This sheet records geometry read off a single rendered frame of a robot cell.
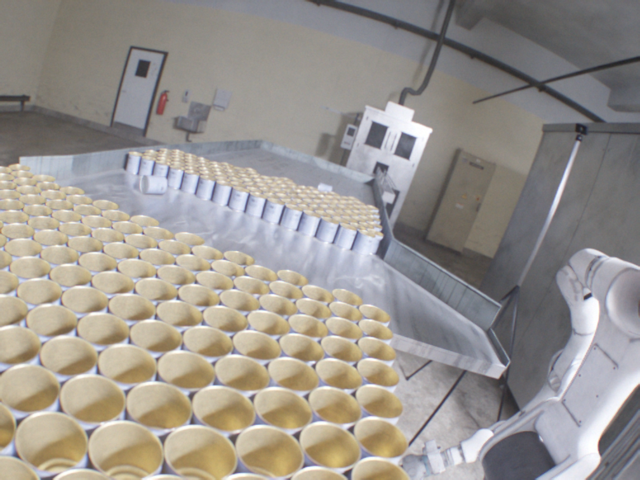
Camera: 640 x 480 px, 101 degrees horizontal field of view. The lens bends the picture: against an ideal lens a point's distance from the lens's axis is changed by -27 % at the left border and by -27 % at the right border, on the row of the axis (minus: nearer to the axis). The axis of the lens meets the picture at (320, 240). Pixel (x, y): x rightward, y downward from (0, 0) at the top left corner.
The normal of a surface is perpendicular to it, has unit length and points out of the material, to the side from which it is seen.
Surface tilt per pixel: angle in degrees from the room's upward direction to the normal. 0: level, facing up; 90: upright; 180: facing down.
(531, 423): 90
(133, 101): 90
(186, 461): 88
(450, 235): 90
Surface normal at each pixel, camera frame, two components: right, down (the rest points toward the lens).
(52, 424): 0.50, 0.40
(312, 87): -0.12, 0.27
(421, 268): -0.75, -0.04
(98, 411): 0.30, 0.36
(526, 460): -0.29, -0.91
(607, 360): -0.98, -0.22
